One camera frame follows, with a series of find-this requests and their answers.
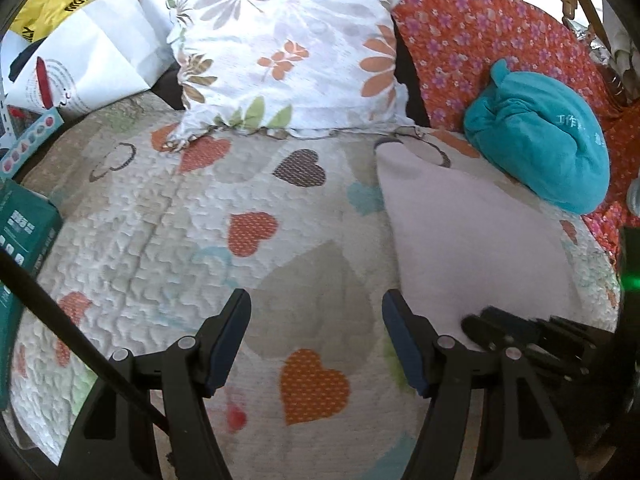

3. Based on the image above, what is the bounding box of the black rod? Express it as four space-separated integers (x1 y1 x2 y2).
0 252 170 428

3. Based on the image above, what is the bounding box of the red floral pillow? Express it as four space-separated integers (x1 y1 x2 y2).
391 0 640 281

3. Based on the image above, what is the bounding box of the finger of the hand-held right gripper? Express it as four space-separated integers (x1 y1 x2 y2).
479 306 552 337
460 314 543 357

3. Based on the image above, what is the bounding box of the yellow plastic bag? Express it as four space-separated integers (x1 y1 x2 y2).
10 0 96 43

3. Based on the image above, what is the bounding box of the teal cloth bundle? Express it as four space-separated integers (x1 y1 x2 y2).
463 58 611 216

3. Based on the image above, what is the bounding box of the heart pattern quilt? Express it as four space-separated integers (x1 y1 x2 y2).
10 92 623 480

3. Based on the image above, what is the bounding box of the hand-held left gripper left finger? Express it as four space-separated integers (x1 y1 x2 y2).
60 289 252 480

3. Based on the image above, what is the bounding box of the white floral pillow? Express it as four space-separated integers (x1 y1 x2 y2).
166 0 416 151

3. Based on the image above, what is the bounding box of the white floral print sweater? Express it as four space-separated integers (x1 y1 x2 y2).
375 142 581 356

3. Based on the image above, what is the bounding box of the white paper bag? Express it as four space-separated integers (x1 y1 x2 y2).
0 0 173 122

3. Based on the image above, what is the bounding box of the paint palette box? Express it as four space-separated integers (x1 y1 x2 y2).
0 105 66 179

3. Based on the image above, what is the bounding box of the green cardboard box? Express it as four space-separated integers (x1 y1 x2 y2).
0 180 64 411

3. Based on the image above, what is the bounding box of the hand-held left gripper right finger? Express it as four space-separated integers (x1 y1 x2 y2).
381 290 581 480

